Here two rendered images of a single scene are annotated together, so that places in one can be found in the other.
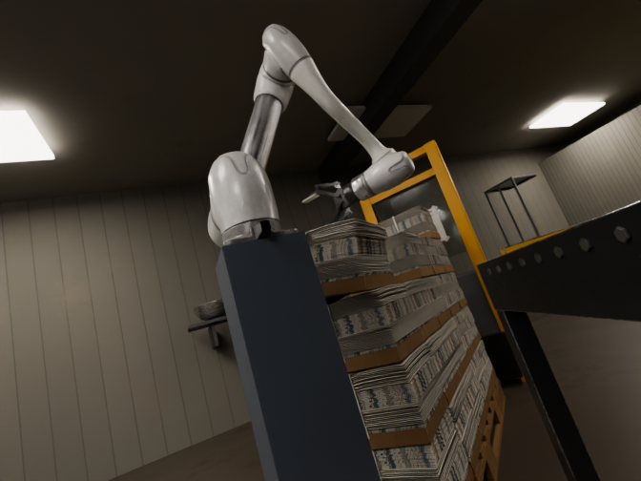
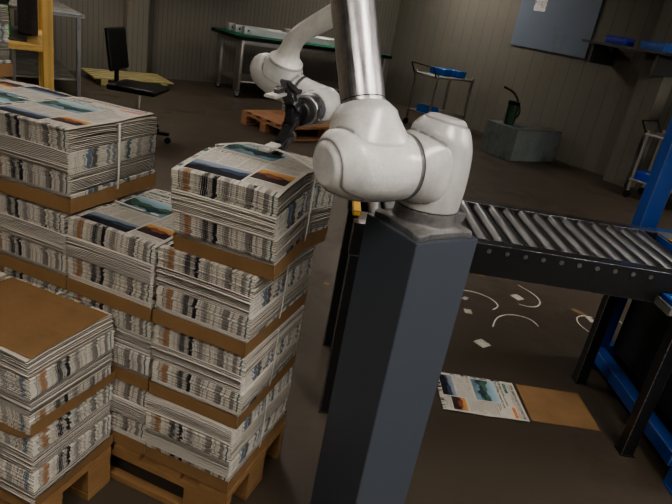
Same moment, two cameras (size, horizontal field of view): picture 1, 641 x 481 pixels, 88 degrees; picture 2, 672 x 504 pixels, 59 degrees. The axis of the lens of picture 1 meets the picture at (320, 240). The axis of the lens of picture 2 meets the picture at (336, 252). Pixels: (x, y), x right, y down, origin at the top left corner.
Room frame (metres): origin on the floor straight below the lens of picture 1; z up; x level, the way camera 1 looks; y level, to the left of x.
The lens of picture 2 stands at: (1.29, 1.50, 1.46)
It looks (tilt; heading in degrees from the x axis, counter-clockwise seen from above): 22 degrees down; 259
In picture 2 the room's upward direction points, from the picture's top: 10 degrees clockwise
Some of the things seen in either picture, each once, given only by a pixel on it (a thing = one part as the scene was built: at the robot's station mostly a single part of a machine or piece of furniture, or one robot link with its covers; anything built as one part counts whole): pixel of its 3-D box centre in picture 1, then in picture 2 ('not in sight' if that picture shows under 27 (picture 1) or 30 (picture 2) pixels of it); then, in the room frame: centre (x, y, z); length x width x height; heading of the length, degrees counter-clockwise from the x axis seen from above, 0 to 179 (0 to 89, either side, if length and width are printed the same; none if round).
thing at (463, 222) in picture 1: (475, 251); not in sight; (2.51, -1.07, 0.92); 0.09 x 0.09 x 1.85; 62
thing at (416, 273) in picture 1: (393, 282); (77, 179); (1.77, -0.29, 0.86); 0.38 x 0.29 x 0.04; 63
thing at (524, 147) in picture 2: not in sight; (520, 123); (-2.34, -6.17, 0.43); 0.89 x 0.71 x 0.85; 25
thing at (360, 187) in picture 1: (362, 187); (306, 109); (1.12, -0.20, 1.18); 0.09 x 0.06 x 0.09; 152
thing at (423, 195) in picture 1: (417, 225); not in sight; (2.69, -0.79, 1.27); 0.57 x 0.01 x 0.65; 62
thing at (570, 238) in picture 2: not in sight; (569, 239); (-0.01, -0.53, 0.77); 0.47 x 0.05 x 0.05; 83
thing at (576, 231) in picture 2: not in sight; (585, 242); (-0.07, -0.52, 0.77); 0.47 x 0.05 x 0.05; 83
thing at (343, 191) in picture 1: (345, 197); (295, 113); (1.16, -0.14, 1.18); 0.09 x 0.07 x 0.08; 62
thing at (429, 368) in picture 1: (416, 377); (111, 321); (1.65, -0.23, 0.42); 1.17 x 0.39 x 0.83; 152
